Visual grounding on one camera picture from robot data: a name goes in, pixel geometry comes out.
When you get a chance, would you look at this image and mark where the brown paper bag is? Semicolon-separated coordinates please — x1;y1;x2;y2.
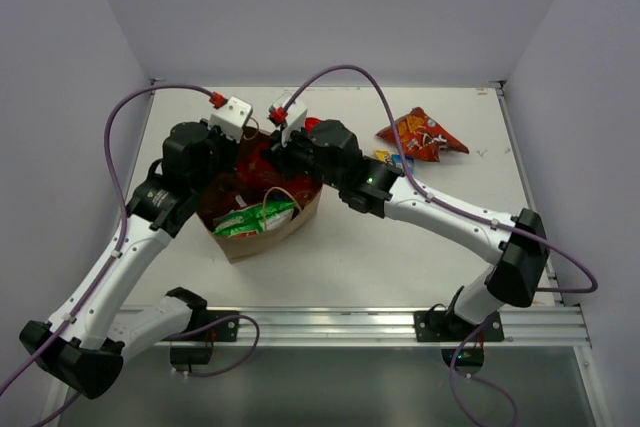
194;114;324;263

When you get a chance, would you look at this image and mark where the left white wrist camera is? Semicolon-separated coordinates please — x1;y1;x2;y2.
208;92;253;143

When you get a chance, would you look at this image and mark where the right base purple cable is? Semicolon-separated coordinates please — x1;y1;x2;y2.
449;331;520;427

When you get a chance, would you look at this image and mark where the blue white snack pack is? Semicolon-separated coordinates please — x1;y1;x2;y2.
392;154;414;172

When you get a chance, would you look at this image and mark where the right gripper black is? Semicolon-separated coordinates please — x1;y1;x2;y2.
260;118;346;192

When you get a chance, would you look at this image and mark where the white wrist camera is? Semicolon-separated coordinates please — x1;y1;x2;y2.
208;92;253;143
268;93;308;146

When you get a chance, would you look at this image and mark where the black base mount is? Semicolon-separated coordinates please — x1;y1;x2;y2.
168;309;239;372
413;304;505;374

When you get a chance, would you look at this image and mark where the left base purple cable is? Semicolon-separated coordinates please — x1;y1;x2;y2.
172;313;263;379

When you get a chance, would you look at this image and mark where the red Skittles candy pack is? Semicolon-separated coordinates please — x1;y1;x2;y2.
305;117;321;133

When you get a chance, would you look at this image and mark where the green chip bag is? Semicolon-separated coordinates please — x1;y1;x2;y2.
212;199;297;238

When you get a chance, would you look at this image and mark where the yellow M&M candy pack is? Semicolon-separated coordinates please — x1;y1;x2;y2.
375;150;394;165

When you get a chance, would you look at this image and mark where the red Doritos chip bag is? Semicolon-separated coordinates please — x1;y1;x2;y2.
394;107;469;162

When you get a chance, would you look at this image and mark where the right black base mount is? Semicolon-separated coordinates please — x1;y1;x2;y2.
413;304;505;374

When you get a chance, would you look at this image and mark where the large red candy bag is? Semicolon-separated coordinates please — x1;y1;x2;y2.
237;141;321;206

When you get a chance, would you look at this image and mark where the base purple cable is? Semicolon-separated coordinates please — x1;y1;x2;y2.
172;313;263;379
449;331;520;427

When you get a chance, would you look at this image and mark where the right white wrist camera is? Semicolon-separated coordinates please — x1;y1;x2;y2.
268;93;308;146

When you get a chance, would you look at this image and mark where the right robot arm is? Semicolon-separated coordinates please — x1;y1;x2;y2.
262;120;549;340

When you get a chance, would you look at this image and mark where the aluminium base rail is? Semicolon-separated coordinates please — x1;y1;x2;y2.
231;306;591;348

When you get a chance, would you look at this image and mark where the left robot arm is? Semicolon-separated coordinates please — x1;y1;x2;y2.
19;120;244;399

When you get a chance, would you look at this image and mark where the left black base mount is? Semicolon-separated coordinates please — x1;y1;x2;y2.
168;309;239;372

